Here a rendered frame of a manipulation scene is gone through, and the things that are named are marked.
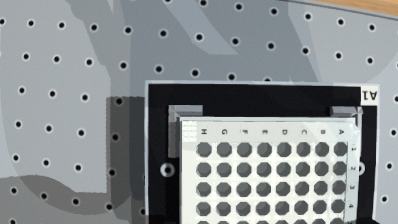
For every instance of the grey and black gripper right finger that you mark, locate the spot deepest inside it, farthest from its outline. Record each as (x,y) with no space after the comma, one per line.
(366,220)

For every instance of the white well plate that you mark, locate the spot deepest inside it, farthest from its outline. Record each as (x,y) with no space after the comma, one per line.
(215,140)

